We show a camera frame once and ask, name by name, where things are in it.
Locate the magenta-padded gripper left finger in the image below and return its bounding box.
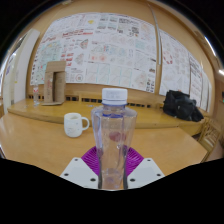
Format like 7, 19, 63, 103
59, 146, 101, 190

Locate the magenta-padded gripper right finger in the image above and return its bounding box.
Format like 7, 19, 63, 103
122, 146, 166, 190

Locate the clear plastic water bottle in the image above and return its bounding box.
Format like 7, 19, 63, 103
90, 87, 138, 190

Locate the white ceramic mug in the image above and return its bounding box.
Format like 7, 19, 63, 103
63, 112, 91, 138

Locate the black bag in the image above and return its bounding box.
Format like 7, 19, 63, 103
162, 89, 205, 123

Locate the wooden chair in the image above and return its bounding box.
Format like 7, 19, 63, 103
198, 116, 224, 162

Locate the small clear plastic bottle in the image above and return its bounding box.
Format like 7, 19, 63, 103
32, 82, 41, 107

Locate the white door panel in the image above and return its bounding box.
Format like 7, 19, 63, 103
1, 29, 41, 111

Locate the narrow wall poster sheet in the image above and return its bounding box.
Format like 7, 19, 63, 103
158, 29, 213, 113

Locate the large wall poster sheet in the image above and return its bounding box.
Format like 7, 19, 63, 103
30, 12, 158, 94

